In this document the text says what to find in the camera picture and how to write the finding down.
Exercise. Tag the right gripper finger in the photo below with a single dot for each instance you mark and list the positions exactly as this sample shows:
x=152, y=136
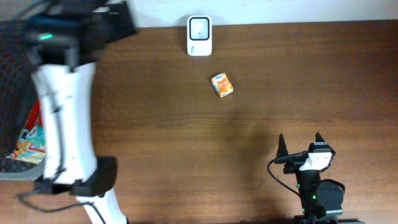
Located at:
x=282, y=148
x=319, y=138

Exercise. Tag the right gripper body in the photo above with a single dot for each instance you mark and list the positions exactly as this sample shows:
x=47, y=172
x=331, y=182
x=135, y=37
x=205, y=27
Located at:
x=294, y=162

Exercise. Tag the orange tissue pack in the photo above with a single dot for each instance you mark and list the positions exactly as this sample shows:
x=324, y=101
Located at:
x=222, y=85

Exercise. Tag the teal tissue pack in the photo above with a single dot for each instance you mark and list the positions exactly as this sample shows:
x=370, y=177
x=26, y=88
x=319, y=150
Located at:
x=36, y=136

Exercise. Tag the red snack bag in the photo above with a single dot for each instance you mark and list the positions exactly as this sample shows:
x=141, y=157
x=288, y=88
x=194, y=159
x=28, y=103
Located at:
x=35, y=117

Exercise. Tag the yellow wet wipes pack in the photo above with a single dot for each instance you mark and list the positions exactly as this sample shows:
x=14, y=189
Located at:
x=28, y=150

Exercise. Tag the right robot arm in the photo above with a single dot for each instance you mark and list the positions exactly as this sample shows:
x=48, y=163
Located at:
x=321, y=199

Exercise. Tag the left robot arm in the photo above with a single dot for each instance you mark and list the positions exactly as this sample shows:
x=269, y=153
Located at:
x=50, y=57

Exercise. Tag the white barcode scanner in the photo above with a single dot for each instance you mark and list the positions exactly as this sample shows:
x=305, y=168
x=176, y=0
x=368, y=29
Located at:
x=199, y=36

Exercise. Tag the grey plastic mesh basket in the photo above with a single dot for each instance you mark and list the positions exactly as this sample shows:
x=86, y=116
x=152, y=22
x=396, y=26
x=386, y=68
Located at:
x=18, y=96

